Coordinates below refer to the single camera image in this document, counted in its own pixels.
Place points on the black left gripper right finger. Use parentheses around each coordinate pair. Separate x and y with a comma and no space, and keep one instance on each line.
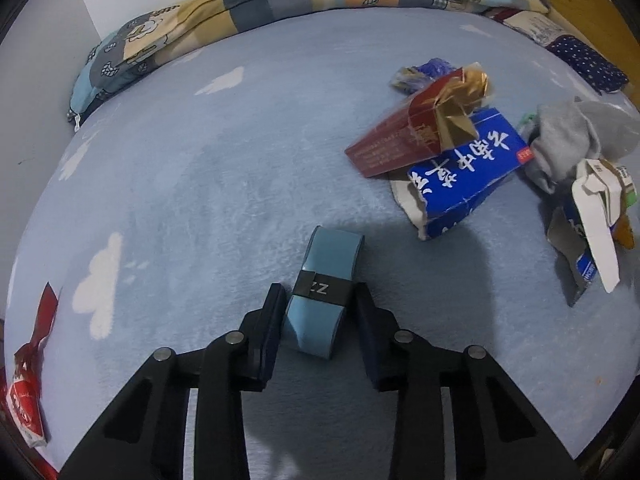
(498,433)

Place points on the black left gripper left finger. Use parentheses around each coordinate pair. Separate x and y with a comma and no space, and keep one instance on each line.
(142,432)

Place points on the blue grip tape roll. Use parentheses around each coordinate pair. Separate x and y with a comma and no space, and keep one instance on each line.
(321,292)

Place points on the grey sock green cuff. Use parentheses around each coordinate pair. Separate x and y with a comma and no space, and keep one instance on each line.
(562,134)

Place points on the red cigarette carton gold foil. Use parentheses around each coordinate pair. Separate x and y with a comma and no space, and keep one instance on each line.
(431,121)

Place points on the red white snack wrapper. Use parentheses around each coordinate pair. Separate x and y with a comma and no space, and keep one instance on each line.
(24,389)

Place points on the torn blue white box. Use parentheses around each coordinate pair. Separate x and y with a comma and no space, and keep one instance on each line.
(592,223)

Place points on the blue cloud bed sheet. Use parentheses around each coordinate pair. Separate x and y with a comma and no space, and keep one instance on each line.
(183,198)

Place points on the blue Chinese text carton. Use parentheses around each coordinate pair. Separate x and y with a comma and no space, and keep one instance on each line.
(440,192)

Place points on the crumpled blue plastic wrapper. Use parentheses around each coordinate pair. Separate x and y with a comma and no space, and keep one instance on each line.
(412,79)

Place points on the patchwork cartoon quilt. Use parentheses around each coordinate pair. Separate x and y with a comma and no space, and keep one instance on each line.
(156,38)

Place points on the navy star pillow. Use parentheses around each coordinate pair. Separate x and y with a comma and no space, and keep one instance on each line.
(601,74)

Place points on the wooden headboard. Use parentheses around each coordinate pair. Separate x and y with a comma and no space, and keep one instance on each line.
(601,23)

